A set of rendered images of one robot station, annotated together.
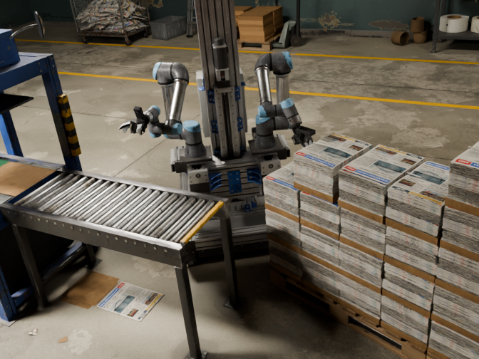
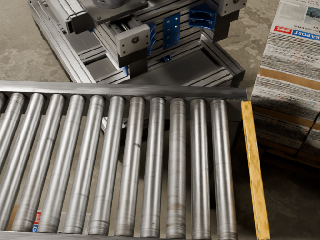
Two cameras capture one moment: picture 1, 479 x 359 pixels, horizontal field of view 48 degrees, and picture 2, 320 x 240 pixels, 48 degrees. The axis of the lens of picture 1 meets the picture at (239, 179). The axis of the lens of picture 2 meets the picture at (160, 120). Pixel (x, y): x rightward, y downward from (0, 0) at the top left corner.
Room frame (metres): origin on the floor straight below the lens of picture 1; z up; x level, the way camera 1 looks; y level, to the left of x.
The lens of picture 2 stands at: (2.18, 0.67, 1.67)
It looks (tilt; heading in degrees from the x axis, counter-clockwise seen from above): 53 degrees down; 333
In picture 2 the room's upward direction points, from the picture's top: straight up
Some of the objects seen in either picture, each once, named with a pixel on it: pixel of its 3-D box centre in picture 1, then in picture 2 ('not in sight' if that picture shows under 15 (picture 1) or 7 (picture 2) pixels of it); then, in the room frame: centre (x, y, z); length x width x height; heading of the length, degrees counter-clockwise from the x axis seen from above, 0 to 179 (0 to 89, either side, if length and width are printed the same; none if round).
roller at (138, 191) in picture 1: (119, 207); (42, 157); (2.81, 0.74, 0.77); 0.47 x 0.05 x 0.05; 151
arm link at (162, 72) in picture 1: (170, 102); not in sight; (3.43, 0.41, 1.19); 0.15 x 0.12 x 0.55; 68
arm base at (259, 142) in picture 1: (264, 137); not in sight; (3.42, -0.21, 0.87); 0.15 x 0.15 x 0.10
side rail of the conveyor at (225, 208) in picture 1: (137, 191); (45, 98); (3.06, 0.67, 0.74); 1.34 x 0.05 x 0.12; 61
